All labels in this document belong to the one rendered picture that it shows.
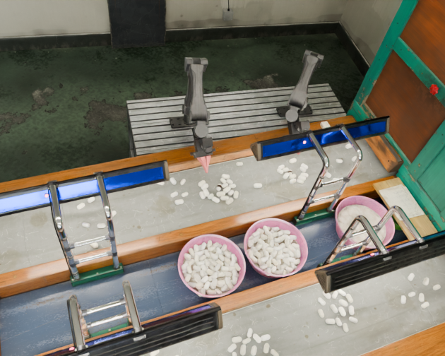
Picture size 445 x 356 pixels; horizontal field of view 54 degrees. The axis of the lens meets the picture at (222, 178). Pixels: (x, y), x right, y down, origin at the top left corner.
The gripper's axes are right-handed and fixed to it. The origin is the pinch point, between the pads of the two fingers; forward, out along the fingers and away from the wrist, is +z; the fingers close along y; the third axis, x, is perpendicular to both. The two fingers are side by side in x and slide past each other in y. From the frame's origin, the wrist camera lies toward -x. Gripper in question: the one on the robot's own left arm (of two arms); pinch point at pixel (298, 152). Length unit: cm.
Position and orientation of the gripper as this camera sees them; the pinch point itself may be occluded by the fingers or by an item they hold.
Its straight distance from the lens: 209.2
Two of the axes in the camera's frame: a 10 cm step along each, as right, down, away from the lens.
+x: -3.2, -0.4, 9.5
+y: 9.3, -2.1, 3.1
